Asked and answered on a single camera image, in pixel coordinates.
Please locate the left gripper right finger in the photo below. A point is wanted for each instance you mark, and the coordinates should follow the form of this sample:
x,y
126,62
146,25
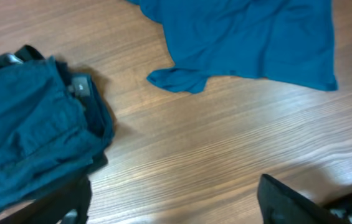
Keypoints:
x,y
279,204

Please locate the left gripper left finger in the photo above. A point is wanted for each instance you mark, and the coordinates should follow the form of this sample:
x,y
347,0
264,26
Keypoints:
x,y
68,205

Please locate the blue polo shirt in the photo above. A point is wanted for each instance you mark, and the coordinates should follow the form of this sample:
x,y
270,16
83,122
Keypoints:
x,y
289,41

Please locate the folded navy blue garment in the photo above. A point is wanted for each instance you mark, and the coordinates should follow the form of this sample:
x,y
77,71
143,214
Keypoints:
x,y
35,130

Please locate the folded black garment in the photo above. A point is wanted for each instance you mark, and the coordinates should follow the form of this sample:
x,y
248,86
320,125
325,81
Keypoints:
x,y
13,57

